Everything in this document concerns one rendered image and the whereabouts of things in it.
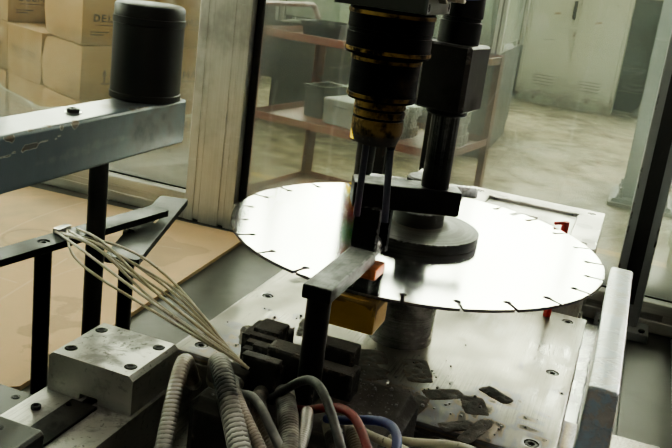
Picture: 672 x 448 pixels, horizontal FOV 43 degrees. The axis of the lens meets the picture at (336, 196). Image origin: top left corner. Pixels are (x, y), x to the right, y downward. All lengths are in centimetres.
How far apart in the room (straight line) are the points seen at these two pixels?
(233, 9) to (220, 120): 17
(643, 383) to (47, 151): 74
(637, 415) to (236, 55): 75
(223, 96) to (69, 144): 71
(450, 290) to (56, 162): 30
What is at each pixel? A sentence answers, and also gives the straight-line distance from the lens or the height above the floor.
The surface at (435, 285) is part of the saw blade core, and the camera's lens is 65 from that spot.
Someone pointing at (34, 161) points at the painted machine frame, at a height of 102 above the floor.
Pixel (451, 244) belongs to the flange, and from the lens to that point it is 72.
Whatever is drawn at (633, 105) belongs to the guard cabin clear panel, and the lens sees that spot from 118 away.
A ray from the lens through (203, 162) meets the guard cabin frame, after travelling 135.
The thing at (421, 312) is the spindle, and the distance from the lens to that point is 76.
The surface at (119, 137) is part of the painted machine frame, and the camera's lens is 67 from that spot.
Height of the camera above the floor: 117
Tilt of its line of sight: 15 degrees down
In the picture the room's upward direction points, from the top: 7 degrees clockwise
